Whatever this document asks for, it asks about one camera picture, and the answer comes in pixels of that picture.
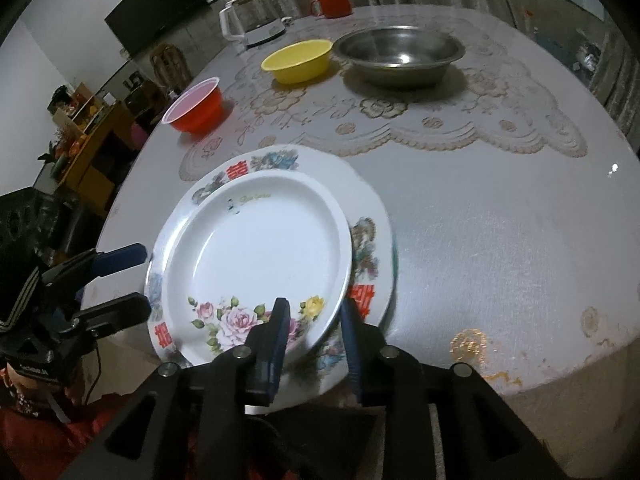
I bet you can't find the large white patterned plate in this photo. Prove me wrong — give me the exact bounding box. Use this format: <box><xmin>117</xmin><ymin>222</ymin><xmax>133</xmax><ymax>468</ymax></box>
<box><xmin>145</xmin><ymin>144</ymin><xmax>395</xmax><ymax>410</ymax></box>

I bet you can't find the small white floral plate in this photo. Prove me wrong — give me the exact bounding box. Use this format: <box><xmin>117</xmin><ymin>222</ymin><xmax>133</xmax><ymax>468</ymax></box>
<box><xmin>149</xmin><ymin>170</ymin><xmax>352</xmax><ymax>365</ymax></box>

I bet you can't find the red plastic bowl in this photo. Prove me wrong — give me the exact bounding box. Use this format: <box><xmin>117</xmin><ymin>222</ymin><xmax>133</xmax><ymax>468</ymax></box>
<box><xmin>162</xmin><ymin>77</ymin><xmax>224</xmax><ymax>136</ymax></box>

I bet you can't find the yellow plastic bowl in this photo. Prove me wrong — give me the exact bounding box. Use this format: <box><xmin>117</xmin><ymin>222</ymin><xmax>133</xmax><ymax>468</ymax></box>
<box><xmin>260</xmin><ymin>39</ymin><xmax>333</xmax><ymax>84</ymax></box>

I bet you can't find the stainless steel bowl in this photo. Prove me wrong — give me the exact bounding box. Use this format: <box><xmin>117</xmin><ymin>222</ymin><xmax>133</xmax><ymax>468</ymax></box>
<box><xmin>332</xmin><ymin>25</ymin><xmax>465</xmax><ymax>87</ymax></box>

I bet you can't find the wooden shelf cabinet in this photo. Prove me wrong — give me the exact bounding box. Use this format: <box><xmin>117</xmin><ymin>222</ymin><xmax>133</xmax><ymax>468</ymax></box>
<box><xmin>38</xmin><ymin>84</ymin><xmax>148</xmax><ymax>218</ymax></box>

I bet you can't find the wooden chair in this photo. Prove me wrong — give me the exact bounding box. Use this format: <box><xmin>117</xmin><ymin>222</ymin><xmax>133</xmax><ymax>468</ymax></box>
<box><xmin>149</xmin><ymin>42</ymin><xmax>193</xmax><ymax>96</ymax></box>

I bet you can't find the white electric kettle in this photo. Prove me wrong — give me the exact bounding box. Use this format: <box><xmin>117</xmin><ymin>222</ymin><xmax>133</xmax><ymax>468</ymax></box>
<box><xmin>219</xmin><ymin>0</ymin><xmax>286</xmax><ymax>49</ymax></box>

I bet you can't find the lace table doily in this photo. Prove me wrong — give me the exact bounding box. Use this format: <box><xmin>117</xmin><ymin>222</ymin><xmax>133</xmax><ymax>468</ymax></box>
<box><xmin>178</xmin><ymin>6</ymin><xmax>588</xmax><ymax>181</ymax></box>

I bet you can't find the red mug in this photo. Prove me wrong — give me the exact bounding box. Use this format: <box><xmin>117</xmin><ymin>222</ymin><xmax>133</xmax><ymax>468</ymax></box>
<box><xmin>310</xmin><ymin>0</ymin><xmax>352</xmax><ymax>18</ymax></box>

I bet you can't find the black wall television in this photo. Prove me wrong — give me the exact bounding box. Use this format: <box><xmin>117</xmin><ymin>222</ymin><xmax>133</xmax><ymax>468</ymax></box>
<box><xmin>104</xmin><ymin>0</ymin><xmax>208</xmax><ymax>56</ymax></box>

